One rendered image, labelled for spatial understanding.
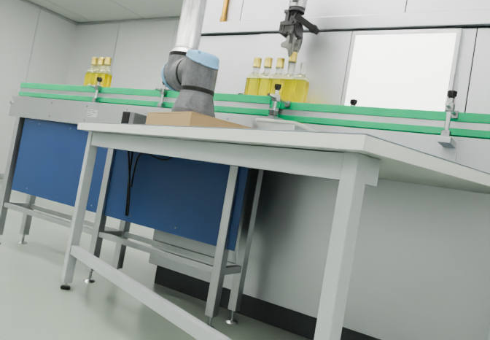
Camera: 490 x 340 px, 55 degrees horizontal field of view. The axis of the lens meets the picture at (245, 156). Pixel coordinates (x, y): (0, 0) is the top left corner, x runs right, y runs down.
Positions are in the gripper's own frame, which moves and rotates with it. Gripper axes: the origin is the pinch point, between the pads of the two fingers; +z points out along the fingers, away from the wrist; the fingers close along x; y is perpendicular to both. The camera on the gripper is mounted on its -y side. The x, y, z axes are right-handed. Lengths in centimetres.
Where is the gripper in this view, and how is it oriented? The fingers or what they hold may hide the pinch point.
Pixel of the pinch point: (293, 55)
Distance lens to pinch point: 205.8
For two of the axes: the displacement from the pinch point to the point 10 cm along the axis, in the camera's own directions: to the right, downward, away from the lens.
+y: -8.3, -1.2, 5.5
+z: -1.7, 9.8, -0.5
